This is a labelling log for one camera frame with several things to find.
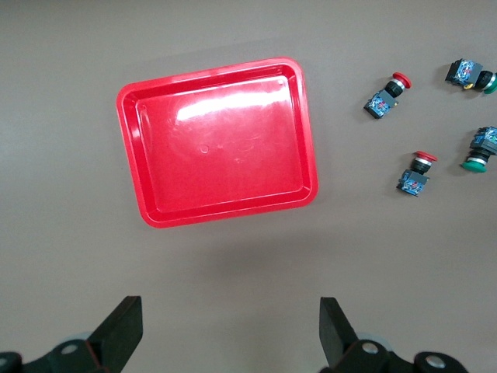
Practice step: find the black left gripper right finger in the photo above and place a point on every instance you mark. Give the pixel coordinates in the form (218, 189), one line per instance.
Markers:
(341, 342)

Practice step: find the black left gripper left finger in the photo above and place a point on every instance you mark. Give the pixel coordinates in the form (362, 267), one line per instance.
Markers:
(116, 338)

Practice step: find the red mushroom push button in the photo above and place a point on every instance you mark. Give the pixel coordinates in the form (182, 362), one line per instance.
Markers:
(413, 182)
(382, 102)

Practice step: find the red plastic tray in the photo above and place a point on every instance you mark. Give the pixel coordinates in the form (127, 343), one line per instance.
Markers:
(225, 155)

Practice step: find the green mushroom push button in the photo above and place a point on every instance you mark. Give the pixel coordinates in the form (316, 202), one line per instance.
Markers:
(483, 141)
(462, 72)

